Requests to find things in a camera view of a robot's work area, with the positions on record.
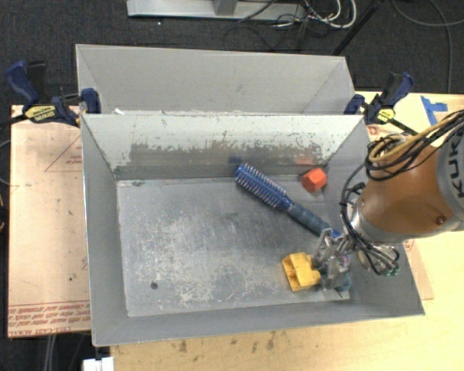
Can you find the yellow toy block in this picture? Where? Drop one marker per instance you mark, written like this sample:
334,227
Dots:
299,272

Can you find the blue hairbrush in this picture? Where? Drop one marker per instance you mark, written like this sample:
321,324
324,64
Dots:
268,191

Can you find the grey metal bin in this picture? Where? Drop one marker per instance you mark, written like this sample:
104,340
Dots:
216,246

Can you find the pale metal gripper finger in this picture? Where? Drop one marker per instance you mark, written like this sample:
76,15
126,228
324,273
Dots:
325,246
334,273

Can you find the orange-red block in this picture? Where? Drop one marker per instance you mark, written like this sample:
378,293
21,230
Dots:
314,180

